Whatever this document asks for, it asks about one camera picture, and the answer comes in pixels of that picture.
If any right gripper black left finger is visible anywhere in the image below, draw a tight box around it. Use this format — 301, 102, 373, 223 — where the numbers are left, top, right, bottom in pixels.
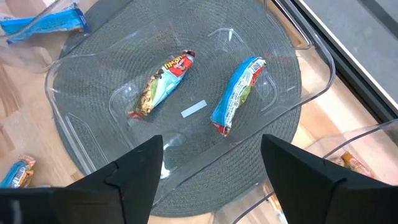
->
0, 134, 165, 224

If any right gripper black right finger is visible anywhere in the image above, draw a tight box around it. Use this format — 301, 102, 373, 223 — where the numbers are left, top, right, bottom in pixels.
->
260, 133, 398, 224

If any orange granola bar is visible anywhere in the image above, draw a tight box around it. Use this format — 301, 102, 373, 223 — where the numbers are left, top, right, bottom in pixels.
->
337, 151, 376, 179

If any blue granola bar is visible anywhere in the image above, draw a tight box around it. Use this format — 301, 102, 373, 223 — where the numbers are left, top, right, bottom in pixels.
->
0, 154, 37, 189
210, 55, 267, 138
0, 2, 91, 44

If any multicoloured granola bar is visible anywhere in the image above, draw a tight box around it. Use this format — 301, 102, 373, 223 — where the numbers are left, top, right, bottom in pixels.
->
127, 49, 197, 120

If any clear plastic bin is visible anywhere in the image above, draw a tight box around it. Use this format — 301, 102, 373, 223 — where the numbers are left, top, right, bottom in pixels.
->
44, 0, 337, 206
214, 119, 398, 224
0, 0, 94, 74

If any round grey woven placemat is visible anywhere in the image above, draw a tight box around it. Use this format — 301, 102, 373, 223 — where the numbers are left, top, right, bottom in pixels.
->
51, 0, 302, 218

